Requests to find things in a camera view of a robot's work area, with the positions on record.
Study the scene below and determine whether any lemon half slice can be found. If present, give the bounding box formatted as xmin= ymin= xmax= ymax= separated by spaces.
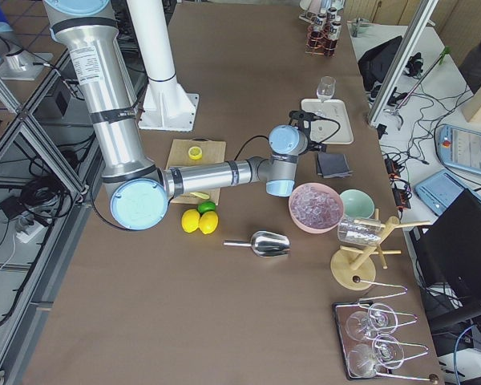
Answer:
xmin=188 ymin=146 xmax=203 ymax=160

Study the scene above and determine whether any wooden glass tree stand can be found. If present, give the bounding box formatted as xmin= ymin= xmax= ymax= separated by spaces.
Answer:
xmin=330 ymin=210 xmax=430 ymax=290

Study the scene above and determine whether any pink cup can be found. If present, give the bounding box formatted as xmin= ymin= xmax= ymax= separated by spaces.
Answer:
xmin=300 ymin=0 xmax=322 ymax=14

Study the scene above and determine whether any cream serving tray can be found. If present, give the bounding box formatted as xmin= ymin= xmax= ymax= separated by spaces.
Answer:
xmin=301 ymin=99 xmax=354 ymax=144

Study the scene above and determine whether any black monitor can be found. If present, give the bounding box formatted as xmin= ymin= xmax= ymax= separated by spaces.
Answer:
xmin=418 ymin=190 xmax=481 ymax=298

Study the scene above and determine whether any yellow plastic knife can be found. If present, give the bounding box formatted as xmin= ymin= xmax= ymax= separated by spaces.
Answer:
xmin=191 ymin=192 xmax=210 ymax=201

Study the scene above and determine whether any wooden cutting board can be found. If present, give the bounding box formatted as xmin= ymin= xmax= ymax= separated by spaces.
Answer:
xmin=166 ymin=139 xmax=226 ymax=205

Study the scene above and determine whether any blue teach pendant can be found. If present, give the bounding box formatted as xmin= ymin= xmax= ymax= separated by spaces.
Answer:
xmin=437 ymin=124 xmax=481 ymax=176
xmin=414 ymin=170 xmax=481 ymax=217

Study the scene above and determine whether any yellow lemon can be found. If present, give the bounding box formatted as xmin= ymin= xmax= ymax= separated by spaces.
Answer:
xmin=180 ymin=209 xmax=200 ymax=233
xmin=199 ymin=211 xmax=219 ymax=235

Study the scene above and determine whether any green bowl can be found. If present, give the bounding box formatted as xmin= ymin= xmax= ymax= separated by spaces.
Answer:
xmin=340 ymin=189 xmax=375 ymax=218

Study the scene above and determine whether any black glass holder tray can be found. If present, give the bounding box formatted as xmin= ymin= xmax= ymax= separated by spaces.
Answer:
xmin=333 ymin=302 xmax=400 ymax=381

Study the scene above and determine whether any aluminium frame post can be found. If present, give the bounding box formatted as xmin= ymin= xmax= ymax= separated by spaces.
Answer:
xmin=367 ymin=0 xmax=439 ymax=128

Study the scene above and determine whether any glass jar on stand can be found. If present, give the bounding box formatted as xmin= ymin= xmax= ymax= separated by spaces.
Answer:
xmin=337 ymin=216 xmax=385 ymax=246

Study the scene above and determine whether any grey folded cloth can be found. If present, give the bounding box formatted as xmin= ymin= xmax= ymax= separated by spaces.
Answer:
xmin=316 ymin=152 xmax=352 ymax=179

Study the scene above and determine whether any wine glass on tray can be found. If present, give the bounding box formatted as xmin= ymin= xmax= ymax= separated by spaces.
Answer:
xmin=316 ymin=76 xmax=336 ymax=102

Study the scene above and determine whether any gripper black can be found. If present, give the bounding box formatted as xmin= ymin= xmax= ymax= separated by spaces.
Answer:
xmin=289 ymin=110 xmax=325 ymax=152

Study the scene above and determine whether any metal ice scoop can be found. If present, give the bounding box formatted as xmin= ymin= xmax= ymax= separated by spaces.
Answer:
xmin=223 ymin=230 xmax=291 ymax=257

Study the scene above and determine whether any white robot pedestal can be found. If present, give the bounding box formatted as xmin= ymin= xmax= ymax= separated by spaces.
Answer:
xmin=127 ymin=0 xmax=199 ymax=132

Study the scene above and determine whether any blue cup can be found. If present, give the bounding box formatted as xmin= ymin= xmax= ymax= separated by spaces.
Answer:
xmin=330 ymin=0 xmax=346 ymax=10

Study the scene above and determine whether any pink bowl with ice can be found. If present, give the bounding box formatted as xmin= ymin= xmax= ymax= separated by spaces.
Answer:
xmin=289 ymin=183 xmax=344 ymax=234

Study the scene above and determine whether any lime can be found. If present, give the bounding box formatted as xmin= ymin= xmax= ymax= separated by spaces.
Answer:
xmin=197 ymin=201 xmax=216 ymax=214

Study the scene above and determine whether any upside-down wine glass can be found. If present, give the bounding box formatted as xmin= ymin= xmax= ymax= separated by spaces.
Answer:
xmin=347 ymin=335 xmax=404 ymax=378
xmin=345 ymin=302 xmax=398 ymax=341

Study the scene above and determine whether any copper wire bottle basket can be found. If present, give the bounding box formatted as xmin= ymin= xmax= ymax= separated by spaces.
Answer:
xmin=305 ymin=20 xmax=327 ymax=56

